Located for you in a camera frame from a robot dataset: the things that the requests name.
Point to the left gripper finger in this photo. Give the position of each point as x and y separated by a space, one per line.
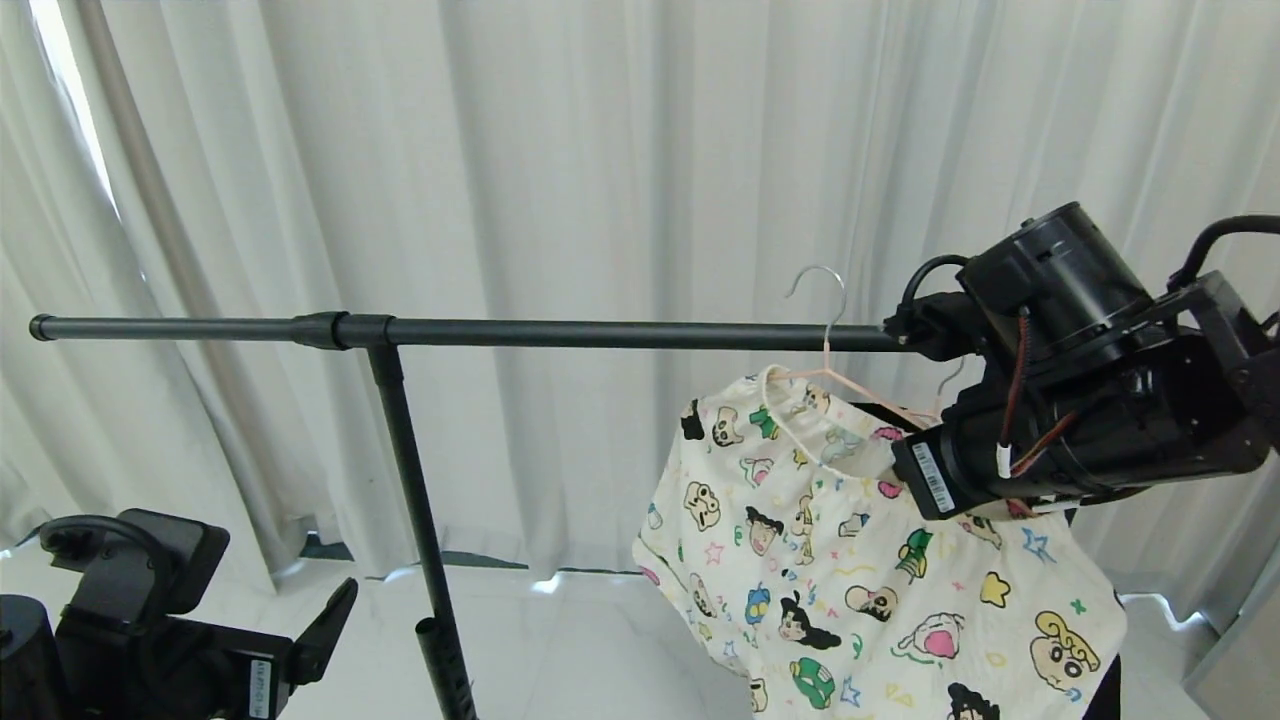
325 630

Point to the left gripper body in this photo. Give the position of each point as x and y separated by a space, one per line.
180 665

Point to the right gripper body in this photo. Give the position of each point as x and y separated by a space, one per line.
1100 440

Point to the pink clothes hanger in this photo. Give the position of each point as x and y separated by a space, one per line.
828 350
950 378

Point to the black garment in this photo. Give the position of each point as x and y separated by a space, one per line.
1105 690

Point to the cream printed garment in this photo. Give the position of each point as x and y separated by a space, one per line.
850 580

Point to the black clothes rack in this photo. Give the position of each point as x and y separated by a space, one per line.
600 333

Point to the white curtain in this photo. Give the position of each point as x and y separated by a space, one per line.
500 150

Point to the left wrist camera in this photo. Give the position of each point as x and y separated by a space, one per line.
150 560

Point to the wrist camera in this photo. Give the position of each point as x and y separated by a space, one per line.
150 560
940 325

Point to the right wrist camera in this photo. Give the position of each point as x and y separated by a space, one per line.
940 325

